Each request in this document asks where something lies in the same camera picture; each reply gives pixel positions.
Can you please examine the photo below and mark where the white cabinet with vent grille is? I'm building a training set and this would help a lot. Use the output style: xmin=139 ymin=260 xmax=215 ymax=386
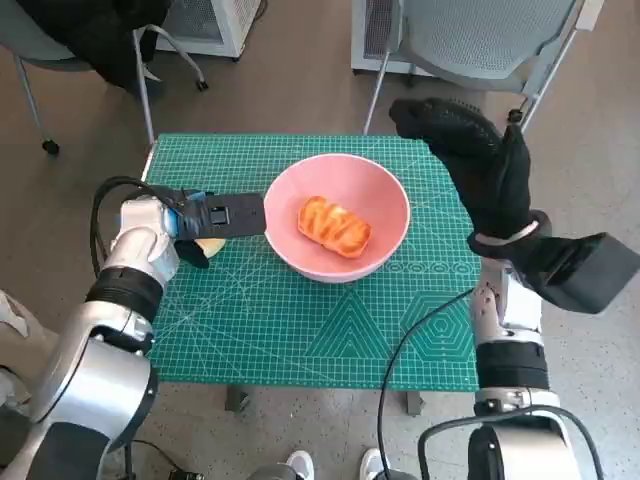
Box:
xmin=350 ymin=0 xmax=431 ymax=76

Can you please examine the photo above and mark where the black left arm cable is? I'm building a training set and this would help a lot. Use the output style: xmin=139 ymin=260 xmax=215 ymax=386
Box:
xmin=97 ymin=183 xmax=186 ymax=211
xmin=89 ymin=174 xmax=171 ymax=281

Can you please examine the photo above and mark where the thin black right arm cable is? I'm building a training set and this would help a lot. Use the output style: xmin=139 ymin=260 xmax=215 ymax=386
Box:
xmin=377 ymin=288 xmax=475 ymax=480

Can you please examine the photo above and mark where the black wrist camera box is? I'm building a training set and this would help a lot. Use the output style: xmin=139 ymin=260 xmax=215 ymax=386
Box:
xmin=177 ymin=192 xmax=266 ymax=239
xmin=524 ymin=232 xmax=640 ymax=315

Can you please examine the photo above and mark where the grey chair with metal legs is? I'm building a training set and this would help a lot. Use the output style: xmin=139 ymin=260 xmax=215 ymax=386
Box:
xmin=0 ymin=0 xmax=209 ymax=156

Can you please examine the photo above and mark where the round toy bread bun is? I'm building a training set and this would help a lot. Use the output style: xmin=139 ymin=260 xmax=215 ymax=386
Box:
xmin=193 ymin=237 xmax=226 ymax=260

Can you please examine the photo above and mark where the white mesh-front cabinet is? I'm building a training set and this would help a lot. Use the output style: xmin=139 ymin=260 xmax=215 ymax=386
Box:
xmin=157 ymin=0 xmax=266 ymax=61

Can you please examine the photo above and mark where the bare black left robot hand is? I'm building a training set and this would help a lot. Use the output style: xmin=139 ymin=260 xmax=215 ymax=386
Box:
xmin=149 ymin=184 xmax=216 ymax=271

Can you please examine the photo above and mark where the black jacket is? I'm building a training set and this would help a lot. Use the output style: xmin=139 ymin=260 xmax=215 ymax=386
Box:
xmin=34 ymin=0 xmax=171 ymax=89

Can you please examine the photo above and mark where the green cutting mat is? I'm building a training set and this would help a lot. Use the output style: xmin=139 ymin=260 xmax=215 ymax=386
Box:
xmin=139 ymin=132 xmax=481 ymax=391

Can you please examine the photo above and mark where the white furniture panel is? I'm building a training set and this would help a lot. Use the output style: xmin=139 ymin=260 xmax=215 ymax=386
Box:
xmin=579 ymin=0 xmax=605 ymax=34

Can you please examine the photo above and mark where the rectangular braided toy bread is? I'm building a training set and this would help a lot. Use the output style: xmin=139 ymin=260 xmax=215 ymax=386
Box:
xmin=297 ymin=195 xmax=374 ymax=259

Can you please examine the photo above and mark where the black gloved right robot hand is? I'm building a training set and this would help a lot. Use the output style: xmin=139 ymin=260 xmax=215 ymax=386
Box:
xmin=388 ymin=97 xmax=532 ymax=241

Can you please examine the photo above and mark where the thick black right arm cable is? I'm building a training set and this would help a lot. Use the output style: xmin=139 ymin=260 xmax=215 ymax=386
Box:
xmin=417 ymin=404 xmax=609 ymax=480

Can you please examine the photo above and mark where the grey mesh chair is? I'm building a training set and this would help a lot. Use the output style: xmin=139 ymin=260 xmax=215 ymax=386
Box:
xmin=363 ymin=0 xmax=604 ymax=136

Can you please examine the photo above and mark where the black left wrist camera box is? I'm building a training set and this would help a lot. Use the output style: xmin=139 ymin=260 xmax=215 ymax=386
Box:
xmin=177 ymin=192 xmax=266 ymax=239

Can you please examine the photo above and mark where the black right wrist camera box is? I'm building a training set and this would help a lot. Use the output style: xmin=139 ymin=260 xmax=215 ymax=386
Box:
xmin=524 ymin=232 xmax=640 ymax=315

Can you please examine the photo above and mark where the black floor cable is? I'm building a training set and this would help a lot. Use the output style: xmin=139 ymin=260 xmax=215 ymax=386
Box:
xmin=119 ymin=438 xmax=201 ymax=480

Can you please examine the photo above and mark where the white shoe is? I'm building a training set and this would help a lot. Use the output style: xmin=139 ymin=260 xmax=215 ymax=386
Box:
xmin=360 ymin=448 xmax=390 ymax=480
xmin=285 ymin=449 xmax=315 ymax=480

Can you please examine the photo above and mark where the pink bowl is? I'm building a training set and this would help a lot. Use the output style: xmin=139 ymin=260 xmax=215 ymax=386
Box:
xmin=263 ymin=153 xmax=412 ymax=284

